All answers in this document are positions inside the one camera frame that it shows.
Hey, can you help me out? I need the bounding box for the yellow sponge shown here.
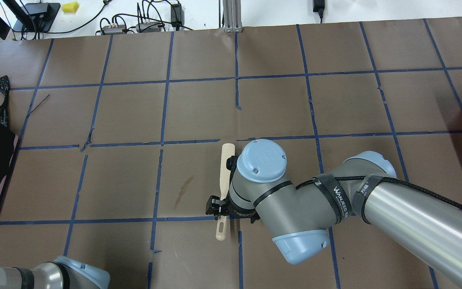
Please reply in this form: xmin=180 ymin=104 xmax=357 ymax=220
xmin=61 ymin=1 xmax=79 ymax=14

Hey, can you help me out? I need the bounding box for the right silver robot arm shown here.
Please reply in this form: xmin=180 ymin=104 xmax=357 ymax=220
xmin=205 ymin=139 xmax=462 ymax=288

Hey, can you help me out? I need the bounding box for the aluminium frame post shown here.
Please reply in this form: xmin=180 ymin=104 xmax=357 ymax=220
xmin=222 ymin=0 xmax=243 ymax=33

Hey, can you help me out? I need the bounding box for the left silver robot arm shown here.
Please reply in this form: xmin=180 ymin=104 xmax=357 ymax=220
xmin=0 ymin=256 xmax=111 ymax=289

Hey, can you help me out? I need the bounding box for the beige hand brush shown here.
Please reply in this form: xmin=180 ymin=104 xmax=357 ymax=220
xmin=216 ymin=143 xmax=236 ymax=241

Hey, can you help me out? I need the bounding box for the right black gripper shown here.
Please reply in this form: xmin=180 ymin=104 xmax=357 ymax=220
xmin=205 ymin=156 xmax=260 ymax=224

